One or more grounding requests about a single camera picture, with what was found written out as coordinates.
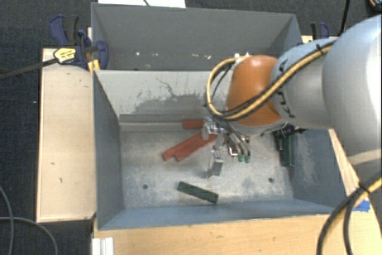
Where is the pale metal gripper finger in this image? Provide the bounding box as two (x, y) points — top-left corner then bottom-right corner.
(204, 155), (215, 179)
(211, 149), (224, 176)

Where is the red-brown flat block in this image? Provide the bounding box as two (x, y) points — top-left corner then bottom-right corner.
(161, 131), (207, 162)
(182, 119), (207, 130)
(174, 134), (218, 163)

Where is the dark green flat block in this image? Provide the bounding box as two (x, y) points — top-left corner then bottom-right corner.
(176, 181), (220, 205)
(281, 134), (296, 168)

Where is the grey metal bin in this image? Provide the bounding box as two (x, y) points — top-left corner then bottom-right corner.
(90, 2), (349, 231)

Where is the pale wood board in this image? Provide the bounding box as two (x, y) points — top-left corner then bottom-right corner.
(35, 47), (98, 223)

